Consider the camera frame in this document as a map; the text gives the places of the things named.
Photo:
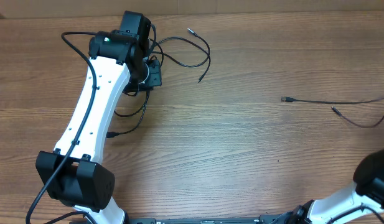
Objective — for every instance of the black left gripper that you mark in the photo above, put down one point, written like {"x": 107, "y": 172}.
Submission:
{"x": 155, "y": 79}

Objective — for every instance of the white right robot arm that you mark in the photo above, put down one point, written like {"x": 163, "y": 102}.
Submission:
{"x": 365, "y": 195}

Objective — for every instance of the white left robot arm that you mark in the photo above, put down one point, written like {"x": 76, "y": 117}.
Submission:
{"x": 118, "y": 62}

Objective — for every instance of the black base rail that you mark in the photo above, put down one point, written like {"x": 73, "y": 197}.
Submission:
{"x": 262, "y": 219}

